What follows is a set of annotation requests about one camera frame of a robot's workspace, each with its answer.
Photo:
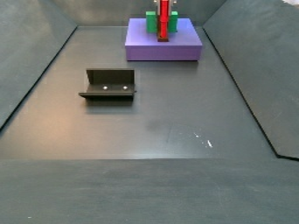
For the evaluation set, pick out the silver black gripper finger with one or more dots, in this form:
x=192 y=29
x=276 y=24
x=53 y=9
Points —
x=158 y=7

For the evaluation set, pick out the red block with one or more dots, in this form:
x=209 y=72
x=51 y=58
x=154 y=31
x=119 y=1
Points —
x=165 y=6

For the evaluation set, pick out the purple board base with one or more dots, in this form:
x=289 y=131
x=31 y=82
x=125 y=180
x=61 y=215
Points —
x=144 y=47

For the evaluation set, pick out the green left block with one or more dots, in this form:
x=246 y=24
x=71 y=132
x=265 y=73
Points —
x=152 y=22

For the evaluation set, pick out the green block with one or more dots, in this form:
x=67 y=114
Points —
x=173 y=22
x=152 y=22

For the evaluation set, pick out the green right block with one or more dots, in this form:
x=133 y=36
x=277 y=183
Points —
x=173 y=22

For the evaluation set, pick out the brown tall block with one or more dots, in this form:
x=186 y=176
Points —
x=162 y=31

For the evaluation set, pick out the black metal bracket holder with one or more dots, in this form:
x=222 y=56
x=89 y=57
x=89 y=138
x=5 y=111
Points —
x=110 y=82

